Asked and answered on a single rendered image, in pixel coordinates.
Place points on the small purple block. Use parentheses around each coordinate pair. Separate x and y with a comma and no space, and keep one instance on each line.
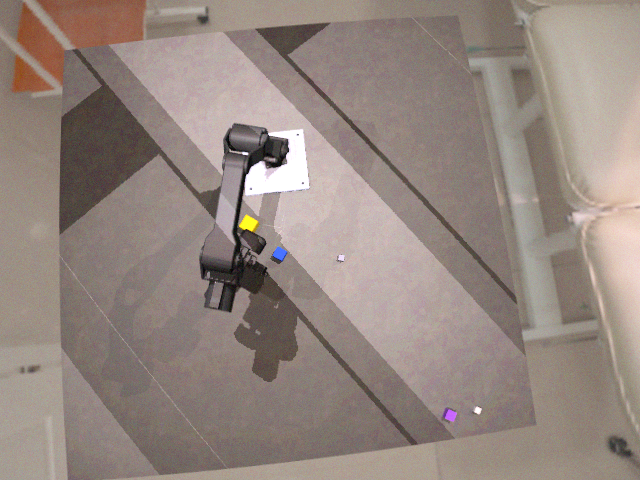
(449,414)

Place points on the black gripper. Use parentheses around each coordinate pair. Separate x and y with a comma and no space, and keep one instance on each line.
(253,242)

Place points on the yellow block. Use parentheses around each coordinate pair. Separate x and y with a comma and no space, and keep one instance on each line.
(249,223)

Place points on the blue block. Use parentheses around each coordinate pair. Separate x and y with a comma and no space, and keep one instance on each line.
(279,254)

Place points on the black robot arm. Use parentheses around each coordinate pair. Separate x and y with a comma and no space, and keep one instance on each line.
(220,258)

